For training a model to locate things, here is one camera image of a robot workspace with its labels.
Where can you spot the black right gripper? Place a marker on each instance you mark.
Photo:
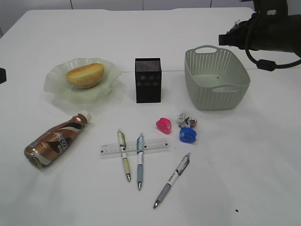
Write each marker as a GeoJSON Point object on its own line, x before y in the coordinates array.
{"type": "Point", "coordinates": [263, 35]}

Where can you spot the sugared bread roll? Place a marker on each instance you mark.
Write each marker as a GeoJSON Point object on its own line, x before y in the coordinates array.
{"type": "Point", "coordinates": [87, 76]}

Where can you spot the blue paper piece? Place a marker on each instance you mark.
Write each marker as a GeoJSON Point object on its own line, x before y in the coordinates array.
{"type": "Point", "coordinates": [235, 23]}

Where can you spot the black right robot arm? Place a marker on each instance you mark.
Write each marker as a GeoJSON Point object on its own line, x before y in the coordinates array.
{"type": "Point", "coordinates": [289, 29]}

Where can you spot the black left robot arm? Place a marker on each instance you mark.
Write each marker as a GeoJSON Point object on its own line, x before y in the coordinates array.
{"type": "Point", "coordinates": [3, 77]}

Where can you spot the green woven plastic basket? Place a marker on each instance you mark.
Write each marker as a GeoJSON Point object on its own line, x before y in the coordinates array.
{"type": "Point", "coordinates": [215, 78]}

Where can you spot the black mesh pen holder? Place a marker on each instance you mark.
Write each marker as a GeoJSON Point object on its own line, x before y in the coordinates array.
{"type": "Point", "coordinates": [148, 80]}

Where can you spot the blue pencil sharpener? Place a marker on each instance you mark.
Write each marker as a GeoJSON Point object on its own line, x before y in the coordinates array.
{"type": "Point", "coordinates": [187, 135]}

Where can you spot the pink pencil sharpener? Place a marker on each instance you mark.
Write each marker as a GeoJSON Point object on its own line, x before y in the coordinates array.
{"type": "Point", "coordinates": [164, 125]}

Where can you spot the grey grip white pen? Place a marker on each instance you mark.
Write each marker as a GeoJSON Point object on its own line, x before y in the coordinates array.
{"type": "Point", "coordinates": [172, 179]}

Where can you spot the blue barrel pen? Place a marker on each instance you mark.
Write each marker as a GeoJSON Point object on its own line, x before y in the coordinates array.
{"type": "Point", "coordinates": [140, 152]}

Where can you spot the green barrel pen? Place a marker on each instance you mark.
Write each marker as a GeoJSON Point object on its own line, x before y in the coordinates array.
{"type": "Point", "coordinates": [122, 149]}

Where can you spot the pale green wavy glass plate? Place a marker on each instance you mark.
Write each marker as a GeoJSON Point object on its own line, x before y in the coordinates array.
{"type": "Point", "coordinates": [57, 84]}

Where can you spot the crumpled white paper piece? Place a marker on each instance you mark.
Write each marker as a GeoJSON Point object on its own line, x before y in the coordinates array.
{"type": "Point", "coordinates": [185, 121]}

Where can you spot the transparent plastic ruler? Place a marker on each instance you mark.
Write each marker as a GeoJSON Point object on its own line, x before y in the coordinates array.
{"type": "Point", "coordinates": [155, 144]}

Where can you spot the brown Nescafe coffee bottle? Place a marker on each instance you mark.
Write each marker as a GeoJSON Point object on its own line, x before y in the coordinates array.
{"type": "Point", "coordinates": [55, 141]}

